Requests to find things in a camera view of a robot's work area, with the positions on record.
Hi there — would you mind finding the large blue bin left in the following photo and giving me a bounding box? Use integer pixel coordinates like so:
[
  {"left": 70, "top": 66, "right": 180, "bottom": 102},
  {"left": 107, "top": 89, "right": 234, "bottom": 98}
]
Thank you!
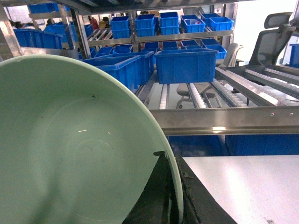
[{"left": 83, "top": 51, "right": 155, "bottom": 92}]

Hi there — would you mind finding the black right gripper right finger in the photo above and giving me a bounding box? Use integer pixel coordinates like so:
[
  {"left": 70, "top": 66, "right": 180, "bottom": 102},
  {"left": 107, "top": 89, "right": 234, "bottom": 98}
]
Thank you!
[{"left": 176, "top": 155, "right": 236, "bottom": 224}]

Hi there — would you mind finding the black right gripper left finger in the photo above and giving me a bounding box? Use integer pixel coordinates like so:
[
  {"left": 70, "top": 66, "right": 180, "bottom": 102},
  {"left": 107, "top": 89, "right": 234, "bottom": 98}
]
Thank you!
[{"left": 123, "top": 151, "right": 179, "bottom": 224}]

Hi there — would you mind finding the black mesh office chair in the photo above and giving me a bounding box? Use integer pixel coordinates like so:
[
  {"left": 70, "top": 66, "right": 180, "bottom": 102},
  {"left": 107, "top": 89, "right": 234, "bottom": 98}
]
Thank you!
[{"left": 249, "top": 12, "right": 296, "bottom": 66}]

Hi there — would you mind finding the green bowl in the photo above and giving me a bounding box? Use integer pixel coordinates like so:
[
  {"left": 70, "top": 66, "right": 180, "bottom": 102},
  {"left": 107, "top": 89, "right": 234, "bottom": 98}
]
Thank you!
[{"left": 0, "top": 55, "right": 184, "bottom": 224}]

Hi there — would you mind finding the steel shelf front rail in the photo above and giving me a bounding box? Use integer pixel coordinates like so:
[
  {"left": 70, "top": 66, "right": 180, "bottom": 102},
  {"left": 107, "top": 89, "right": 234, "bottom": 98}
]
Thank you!
[{"left": 151, "top": 106, "right": 299, "bottom": 135}]

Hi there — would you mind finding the blue bin on shelf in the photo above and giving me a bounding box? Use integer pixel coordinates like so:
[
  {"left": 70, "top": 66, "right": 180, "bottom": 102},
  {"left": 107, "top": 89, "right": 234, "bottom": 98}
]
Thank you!
[{"left": 154, "top": 49, "right": 218, "bottom": 84}]

